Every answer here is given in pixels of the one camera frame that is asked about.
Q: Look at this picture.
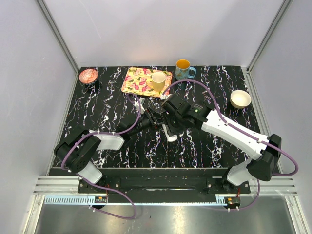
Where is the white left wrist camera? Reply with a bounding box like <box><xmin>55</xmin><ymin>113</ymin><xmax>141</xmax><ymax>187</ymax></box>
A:
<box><xmin>134</xmin><ymin>97</ymin><xmax>145</xmax><ymax>114</ymax></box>

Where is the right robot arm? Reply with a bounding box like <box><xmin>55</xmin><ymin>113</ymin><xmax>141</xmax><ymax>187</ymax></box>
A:
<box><xmin>161</xmin><ymin>94</ymin><xmax>282</xmax><ymax>193</ymax></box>

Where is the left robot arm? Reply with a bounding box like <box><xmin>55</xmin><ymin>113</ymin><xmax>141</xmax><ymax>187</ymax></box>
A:
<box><xmin>64</xmin><ymin>108</ymin><xmax>163</xmax><ymax>193</ymax></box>

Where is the pink patterned bowl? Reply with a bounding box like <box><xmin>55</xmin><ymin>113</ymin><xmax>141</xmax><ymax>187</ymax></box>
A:
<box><xmin>78</xmin><ymin>69</ymin><xmax>98</xmax><ymax>84</ymax></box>

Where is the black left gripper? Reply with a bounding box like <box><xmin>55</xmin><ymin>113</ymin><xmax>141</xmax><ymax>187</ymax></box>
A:
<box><xmin>129</xmin><ymin>107</ymin><xmax>164</xmax><ymax>137</ymax></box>

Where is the yellow mug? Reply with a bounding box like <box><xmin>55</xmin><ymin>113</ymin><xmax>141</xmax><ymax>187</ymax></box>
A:
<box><xmin>146</xmin><ymin>72</ymin><xmax>166</xmax><ymax>92</ymax></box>

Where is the white remote control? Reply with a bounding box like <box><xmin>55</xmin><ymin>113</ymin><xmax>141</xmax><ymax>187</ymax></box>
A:
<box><xmin>162</xmin><ymin>124</ymin><xmax>177</xmax><ymax>142</ymax></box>

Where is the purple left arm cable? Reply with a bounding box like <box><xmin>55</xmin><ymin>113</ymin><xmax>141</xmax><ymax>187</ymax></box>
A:
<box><xmin>60</xmin><ymin>92</ymin><xmax>137</xmax><ymax>220</ymax></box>

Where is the blue patterned mug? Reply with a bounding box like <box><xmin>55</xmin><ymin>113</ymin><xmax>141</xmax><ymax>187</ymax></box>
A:
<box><xmin>175</xmin><ymin>59</ymin><xmax>196</xmax><ymax>80</ymax></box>

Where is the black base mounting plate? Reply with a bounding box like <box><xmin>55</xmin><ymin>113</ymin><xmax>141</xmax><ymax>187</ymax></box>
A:
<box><xmin>77</xmin><ymin>167</ymin><xmax>252</xmax><ymax>203</ymax></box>

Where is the cream bowl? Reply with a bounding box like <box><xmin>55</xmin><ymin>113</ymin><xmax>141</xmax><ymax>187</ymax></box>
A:
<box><xmin>230</xmin><ymin>90</ymin><xmax>252</xmax><ymax>109</ymax></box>

